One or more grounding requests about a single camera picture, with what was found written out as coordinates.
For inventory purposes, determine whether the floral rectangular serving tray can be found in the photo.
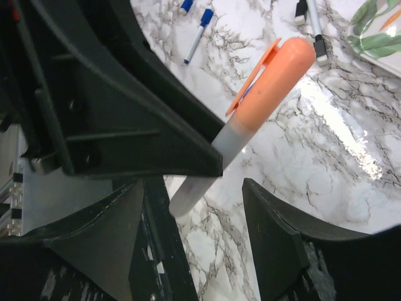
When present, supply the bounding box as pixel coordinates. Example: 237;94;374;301
347;0;400;77

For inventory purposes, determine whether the blue cap thin marker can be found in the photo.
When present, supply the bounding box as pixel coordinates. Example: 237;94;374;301
184;9;214;65

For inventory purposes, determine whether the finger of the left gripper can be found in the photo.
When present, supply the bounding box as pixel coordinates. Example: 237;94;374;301
18;1;223;177

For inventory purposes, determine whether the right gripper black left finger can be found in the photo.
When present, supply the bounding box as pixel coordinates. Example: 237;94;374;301
1;181;144;300

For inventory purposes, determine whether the small blue whiteboard marker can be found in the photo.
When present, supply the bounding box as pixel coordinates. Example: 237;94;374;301
179;0;194;15

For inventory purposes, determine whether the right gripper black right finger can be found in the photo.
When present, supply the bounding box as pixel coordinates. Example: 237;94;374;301
242;178;400;300

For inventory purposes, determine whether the orange highlighter pen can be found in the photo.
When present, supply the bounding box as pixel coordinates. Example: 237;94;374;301
168;36;316;218

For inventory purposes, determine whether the black cap whiteboard marker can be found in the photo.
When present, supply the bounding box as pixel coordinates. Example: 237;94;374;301
294;0;308;26

